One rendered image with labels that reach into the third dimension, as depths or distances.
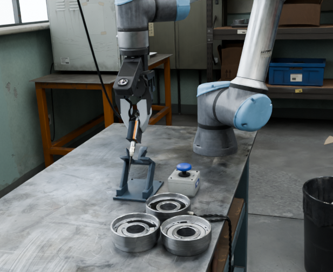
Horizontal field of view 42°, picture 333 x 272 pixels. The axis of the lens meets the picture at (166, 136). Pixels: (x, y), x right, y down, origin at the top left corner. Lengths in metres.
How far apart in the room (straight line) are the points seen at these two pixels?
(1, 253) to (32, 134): 2.44
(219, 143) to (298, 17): 2.98
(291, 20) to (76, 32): 2.01
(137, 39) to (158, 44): 3.79
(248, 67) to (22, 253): 0.79
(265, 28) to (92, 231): 0.74
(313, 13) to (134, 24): 3.34
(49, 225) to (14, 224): 0.09
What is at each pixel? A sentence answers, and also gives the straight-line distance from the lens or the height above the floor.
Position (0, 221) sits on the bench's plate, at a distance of 1.14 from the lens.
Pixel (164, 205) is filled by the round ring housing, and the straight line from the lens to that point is 1.06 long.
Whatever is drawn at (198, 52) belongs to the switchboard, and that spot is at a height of 0.74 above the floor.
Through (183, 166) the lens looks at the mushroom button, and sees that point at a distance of 1.15.
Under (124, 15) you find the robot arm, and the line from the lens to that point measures 1.07.
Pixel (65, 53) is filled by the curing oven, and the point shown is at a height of 0.94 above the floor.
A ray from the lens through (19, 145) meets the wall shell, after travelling 3.28.
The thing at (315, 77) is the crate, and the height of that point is 0.54.
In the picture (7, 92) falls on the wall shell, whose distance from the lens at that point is 3.15.
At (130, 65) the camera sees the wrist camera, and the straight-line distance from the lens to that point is 1.07.
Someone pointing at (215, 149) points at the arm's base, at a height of 0.83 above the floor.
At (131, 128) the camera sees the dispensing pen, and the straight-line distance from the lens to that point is 1.11.
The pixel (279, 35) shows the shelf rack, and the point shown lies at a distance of 4.26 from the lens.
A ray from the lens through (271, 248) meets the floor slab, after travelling 2.48.
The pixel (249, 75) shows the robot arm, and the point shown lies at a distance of 1.31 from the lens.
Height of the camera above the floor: 1.29
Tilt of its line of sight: 17 degrees down
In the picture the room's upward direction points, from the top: 2 degrees counter-clockwise
